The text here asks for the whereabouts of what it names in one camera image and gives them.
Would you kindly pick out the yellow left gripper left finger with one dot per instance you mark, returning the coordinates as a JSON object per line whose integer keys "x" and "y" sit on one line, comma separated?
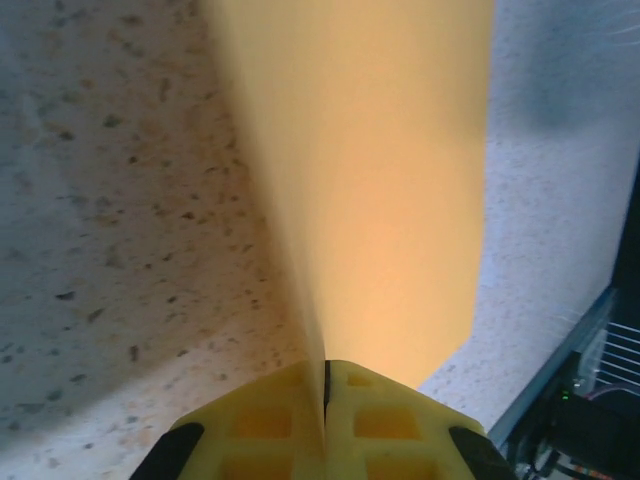
{"x": 215, "y": 430}

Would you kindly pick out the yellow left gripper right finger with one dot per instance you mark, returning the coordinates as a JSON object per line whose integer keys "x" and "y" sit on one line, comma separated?
{"x": 430, "y": 417}

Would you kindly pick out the orange paper sheet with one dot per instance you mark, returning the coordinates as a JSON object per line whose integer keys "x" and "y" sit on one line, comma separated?
{"x": 375, "y": 175}

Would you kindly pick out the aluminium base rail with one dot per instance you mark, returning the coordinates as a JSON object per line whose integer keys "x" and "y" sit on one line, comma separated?
{"x": 550, "y": 370}

